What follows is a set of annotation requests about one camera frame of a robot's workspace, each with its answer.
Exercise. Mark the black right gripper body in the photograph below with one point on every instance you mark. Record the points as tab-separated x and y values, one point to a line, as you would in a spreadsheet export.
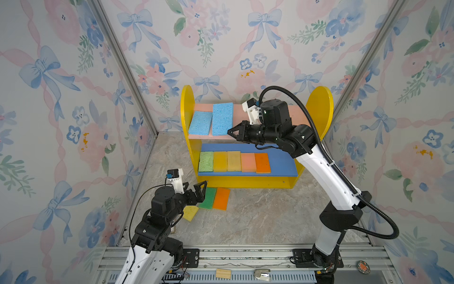
260	135

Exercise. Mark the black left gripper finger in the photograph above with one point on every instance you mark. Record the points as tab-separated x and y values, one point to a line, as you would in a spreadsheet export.
195	198
200	188

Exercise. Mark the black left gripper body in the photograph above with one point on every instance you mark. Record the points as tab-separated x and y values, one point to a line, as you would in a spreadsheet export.
180	201

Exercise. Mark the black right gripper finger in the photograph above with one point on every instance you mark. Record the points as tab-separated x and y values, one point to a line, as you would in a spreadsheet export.
241	128
240	136

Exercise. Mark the pale yellow sponge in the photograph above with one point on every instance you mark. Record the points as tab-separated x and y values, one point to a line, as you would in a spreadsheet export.
234	161

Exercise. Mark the light green sponge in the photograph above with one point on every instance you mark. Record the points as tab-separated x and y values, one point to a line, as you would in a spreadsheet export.
206	161

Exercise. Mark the blue sponge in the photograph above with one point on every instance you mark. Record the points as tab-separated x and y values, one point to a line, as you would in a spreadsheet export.
222	118
201	123

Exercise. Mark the pink salmon sponge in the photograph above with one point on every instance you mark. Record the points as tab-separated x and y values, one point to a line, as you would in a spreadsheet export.
248	163

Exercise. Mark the bright yellow sponge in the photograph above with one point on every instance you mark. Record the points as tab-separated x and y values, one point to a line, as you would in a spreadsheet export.
220	161

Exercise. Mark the orange sponge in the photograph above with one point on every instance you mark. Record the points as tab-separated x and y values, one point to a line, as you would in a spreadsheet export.
221	199
262	163

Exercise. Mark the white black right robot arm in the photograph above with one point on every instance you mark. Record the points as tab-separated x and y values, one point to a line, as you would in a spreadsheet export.
344	208

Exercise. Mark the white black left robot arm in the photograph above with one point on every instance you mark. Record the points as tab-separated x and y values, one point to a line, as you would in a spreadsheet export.
153	253

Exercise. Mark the yellow pink blue wooden shelf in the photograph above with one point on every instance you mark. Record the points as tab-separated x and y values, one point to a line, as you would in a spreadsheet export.
284	170

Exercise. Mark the dark green sponge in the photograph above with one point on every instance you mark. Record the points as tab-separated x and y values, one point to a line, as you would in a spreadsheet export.
209	199

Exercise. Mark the round red green sticker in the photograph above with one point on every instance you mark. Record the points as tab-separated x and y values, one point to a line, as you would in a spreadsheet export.
363	267

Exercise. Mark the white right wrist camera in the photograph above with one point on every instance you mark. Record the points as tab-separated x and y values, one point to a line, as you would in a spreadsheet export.
253	111

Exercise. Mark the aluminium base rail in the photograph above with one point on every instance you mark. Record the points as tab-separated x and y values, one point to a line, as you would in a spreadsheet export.
243	260

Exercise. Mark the aluminium corner post right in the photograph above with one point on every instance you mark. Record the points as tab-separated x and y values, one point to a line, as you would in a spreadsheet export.
378	40

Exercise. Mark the aluminium corner post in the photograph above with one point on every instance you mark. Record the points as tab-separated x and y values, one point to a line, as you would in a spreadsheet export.
378	40
106	27

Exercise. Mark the aluminium corner post left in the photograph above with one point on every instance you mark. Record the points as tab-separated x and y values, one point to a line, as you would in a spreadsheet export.
106	27

